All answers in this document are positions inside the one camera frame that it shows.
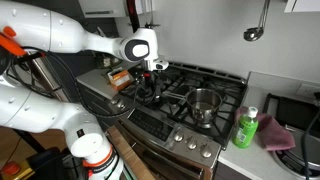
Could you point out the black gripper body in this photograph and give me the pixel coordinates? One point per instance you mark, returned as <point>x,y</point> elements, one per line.
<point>151,83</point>

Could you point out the white bottle cap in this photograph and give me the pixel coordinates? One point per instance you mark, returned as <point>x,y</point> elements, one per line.
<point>252,112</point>

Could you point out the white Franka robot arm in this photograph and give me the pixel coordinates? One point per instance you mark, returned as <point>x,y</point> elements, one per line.
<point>33,26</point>

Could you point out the green plastic bottle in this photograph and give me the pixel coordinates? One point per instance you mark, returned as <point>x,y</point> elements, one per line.
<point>245,133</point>

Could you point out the stainless gas stove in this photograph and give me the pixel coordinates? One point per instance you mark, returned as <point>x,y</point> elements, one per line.
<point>156,128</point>

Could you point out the orange cardboard box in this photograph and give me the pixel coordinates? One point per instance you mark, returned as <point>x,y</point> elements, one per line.
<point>120,80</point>

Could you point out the large steel pot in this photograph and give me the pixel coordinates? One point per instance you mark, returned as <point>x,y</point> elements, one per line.
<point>203,106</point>

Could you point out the wooden board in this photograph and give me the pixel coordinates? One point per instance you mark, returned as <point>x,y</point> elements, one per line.
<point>130,156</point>

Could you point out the grey metal bar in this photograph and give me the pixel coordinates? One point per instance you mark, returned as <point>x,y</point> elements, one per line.
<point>50,78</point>

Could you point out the hanging steel ladle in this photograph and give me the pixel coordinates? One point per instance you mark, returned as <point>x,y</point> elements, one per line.
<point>252,34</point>

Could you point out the pink cloth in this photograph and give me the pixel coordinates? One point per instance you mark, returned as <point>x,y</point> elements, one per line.
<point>275,135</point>

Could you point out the red emergency stop button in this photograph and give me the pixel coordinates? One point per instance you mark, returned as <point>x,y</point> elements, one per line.
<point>10,168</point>

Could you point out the white wall outlet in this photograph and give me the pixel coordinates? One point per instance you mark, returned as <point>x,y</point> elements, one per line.
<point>308,90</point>

